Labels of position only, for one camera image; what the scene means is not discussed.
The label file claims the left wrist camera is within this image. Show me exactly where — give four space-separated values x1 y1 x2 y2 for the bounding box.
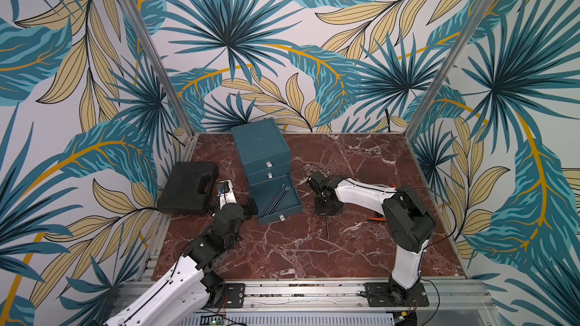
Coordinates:
217 180 237 209

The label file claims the black plastic case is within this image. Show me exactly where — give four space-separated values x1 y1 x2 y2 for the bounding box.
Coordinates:
157 161 219 216

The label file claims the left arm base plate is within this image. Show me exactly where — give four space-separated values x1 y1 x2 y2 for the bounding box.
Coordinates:
214 283 246 309

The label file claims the teal drawer cabinet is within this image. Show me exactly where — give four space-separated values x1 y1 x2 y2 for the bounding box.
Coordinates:
231 119 292 185

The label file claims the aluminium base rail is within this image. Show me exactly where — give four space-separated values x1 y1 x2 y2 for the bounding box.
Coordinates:
103 278 501 325

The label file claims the brown pencil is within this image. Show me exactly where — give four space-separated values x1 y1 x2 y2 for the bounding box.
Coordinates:
268 187 290 216

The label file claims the small circuit board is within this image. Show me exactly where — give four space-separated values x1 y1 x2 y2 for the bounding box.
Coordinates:
199 315 226 326

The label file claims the dark pencil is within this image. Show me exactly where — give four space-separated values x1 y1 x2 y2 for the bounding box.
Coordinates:
260 184 286 218

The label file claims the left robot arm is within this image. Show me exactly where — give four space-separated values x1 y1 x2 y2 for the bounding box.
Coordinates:
103 200 258 325

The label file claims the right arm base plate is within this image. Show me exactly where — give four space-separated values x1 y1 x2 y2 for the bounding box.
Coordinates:
360 282 430 309

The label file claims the orange handled tool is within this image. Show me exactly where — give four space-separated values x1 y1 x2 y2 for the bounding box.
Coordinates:
367 184 397 223

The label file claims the teal bottom drawer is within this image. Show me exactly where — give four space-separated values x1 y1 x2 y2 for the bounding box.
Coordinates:
249 174 303 226

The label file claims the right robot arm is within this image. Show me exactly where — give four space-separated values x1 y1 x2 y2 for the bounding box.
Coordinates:
307 171 437 292

